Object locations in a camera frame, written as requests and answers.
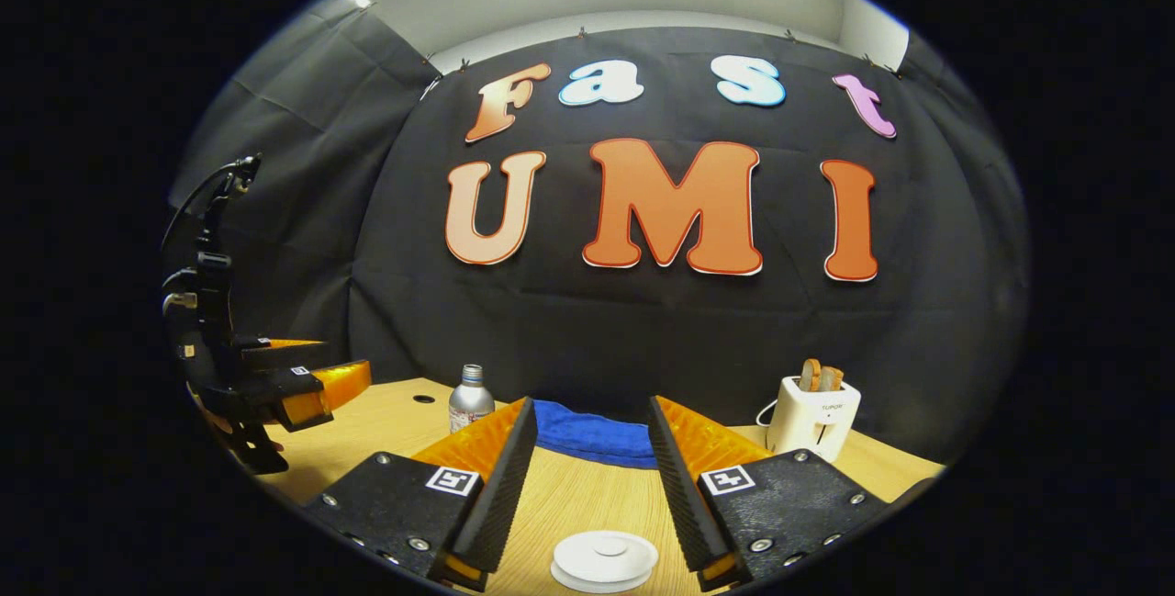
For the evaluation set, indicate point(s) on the brown toast slice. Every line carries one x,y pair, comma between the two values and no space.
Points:
832,379
810,376

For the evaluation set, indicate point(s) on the silver water bottle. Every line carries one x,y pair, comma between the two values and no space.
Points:
471,403

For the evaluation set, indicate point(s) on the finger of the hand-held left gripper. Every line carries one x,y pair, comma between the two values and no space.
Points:
321,394
280,354

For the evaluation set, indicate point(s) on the white toaster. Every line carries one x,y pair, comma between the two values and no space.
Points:
812,421

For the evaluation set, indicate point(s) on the white teacup lid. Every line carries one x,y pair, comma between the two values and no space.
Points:
606,555

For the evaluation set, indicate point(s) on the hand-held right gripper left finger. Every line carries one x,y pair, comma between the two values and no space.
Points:
500,504

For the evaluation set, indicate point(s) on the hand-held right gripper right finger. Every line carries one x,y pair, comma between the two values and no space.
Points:
684,495

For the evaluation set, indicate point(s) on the black backdrop cloth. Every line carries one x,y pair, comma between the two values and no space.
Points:
597,330

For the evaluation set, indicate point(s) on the blue folded towel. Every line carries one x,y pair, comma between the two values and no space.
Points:
592,435

